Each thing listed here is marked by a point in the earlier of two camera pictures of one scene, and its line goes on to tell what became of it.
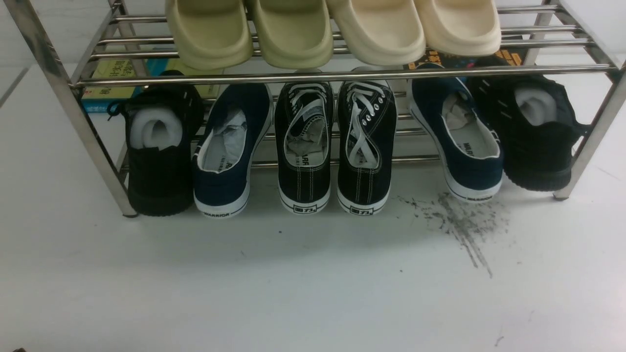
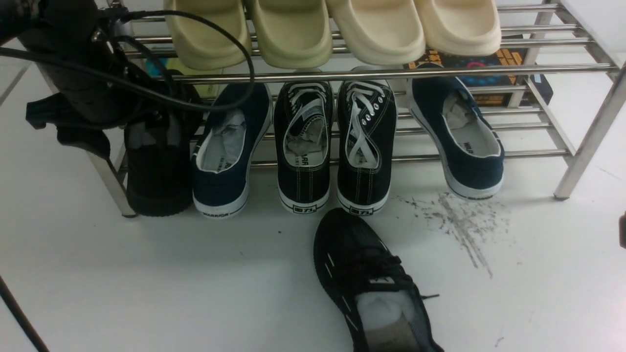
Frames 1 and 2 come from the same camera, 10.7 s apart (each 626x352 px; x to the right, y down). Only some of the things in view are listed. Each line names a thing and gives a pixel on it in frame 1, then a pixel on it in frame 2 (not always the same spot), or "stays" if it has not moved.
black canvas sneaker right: x=367 y=125 stays
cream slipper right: x=461 y=28 stays
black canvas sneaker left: x=303 y=124 stays
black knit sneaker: x=536 y=120 → x=383 y=308
